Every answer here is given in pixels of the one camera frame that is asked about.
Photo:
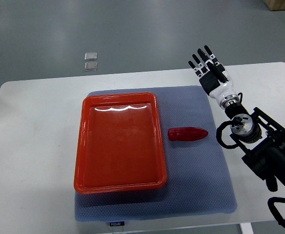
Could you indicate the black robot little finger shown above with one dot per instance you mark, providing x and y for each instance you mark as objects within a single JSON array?
[{"x": 195, "y": 69}]

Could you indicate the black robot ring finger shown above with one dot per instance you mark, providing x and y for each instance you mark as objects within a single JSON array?
[{"x": 201, "y": 66}]

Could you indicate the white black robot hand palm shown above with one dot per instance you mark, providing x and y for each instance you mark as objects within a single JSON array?
[{"x": 222, "y": 91}]

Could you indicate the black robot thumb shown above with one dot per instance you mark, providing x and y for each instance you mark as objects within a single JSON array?
[{"x": 218, "y": 74}]

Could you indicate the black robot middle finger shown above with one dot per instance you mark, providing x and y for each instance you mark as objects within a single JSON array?
[{"x": 206, "y": 60}]

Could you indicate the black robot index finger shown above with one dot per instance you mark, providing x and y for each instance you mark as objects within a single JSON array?
[{"x": 210, "y": 53}]

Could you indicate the red pepper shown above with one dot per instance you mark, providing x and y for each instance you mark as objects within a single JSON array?
[{"x": 187, "y": 134}]

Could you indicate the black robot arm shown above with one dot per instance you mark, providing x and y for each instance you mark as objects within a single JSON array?
[{"x": 261, "y": 138}]

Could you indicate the red plastic tray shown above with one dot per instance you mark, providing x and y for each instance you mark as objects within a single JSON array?
[{"x": 120, "y": 146}]

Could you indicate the cardboard box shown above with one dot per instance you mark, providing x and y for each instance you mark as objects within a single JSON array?
[{"x": 275, "y": 5}]

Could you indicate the blue-grey textured mat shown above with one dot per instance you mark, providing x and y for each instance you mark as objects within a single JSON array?
[{"x": 198, "y": 179}]

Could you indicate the upper floor plate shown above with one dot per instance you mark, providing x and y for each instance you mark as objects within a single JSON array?
[{"x": 90, "y": 56}]

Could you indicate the white table leg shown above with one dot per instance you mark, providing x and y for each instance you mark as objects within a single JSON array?
[{"x": 246, "y": 228}]

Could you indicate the black mat label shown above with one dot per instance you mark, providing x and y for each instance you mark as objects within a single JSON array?
[{"x": 117, "y": 224}]

